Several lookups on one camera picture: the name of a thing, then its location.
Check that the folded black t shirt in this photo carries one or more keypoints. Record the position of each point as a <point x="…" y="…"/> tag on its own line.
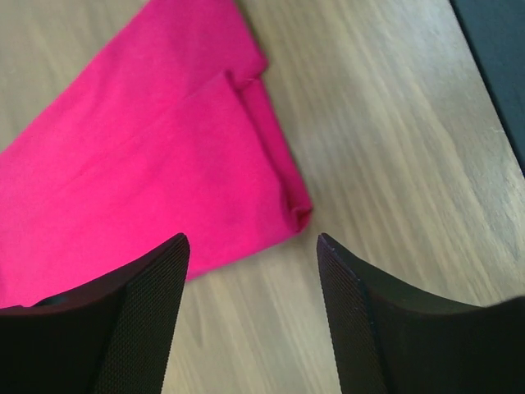
<point x="494" y="31"/>

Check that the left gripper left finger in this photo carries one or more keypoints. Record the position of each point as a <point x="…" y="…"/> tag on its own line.
<point x="110" y="335"/>

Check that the crimson red t shirt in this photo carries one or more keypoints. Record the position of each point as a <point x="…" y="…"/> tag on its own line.
<point x="168" y="130"/>

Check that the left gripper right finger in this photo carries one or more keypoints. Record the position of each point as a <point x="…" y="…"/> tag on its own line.
<point x="391" y="337"/>

